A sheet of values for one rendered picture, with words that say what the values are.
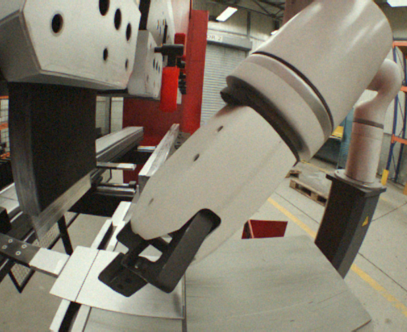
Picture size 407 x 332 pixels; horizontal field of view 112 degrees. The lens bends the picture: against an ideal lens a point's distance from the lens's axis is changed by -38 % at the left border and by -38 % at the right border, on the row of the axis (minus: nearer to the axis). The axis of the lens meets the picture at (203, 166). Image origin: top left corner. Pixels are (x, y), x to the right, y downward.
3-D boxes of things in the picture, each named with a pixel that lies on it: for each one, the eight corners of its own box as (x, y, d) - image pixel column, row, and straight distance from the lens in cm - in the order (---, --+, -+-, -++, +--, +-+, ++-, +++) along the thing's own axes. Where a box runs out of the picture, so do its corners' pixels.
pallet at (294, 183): (365, 207, 378) (367, 199, 374) (340, 217, 309) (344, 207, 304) (317, 183, 435) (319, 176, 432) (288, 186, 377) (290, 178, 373)
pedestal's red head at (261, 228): (290, 289, 73) (309, 246, 62) (241, 290, 68) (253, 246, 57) (278, 253, 87) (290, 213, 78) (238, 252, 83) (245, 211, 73)
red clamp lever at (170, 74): (178, 112, 29) (184, 43, 30) (147, 111, 29) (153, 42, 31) (178, 112, 31) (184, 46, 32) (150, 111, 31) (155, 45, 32)
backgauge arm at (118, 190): (139, 221, 83) (138, 186, 77) (19, 202, 114) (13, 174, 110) (143, 211, 90) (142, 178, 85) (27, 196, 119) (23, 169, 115)
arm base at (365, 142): (352, 171, 90) (359, 124, 89) (388, 187, 82) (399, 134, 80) (323, 172, 75) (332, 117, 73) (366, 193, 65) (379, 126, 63)
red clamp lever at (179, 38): (188, 31, 46) (185, 66, 51) (167, 30, 46) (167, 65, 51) (187, 35, 44) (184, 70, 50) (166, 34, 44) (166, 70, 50)
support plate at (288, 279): (368, 324, 26) (373, 318, 25) (81, 356, 20) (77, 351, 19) (305, 240, 34) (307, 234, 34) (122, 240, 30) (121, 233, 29)
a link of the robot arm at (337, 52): (246, 82, 22) (247, 32, 14) (316, 18, 28) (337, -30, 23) (307, 141, 22) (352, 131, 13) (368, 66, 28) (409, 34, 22)
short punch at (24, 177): (49, 244, 15) (29, 86, 13) (29, 238, 16) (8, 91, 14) (98, 188, 23) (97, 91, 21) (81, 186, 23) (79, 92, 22)
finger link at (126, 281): (141, 228, 15) (97, 273, 19) (132, 258, 12) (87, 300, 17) (178, 254, 16) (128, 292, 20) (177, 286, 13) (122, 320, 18)
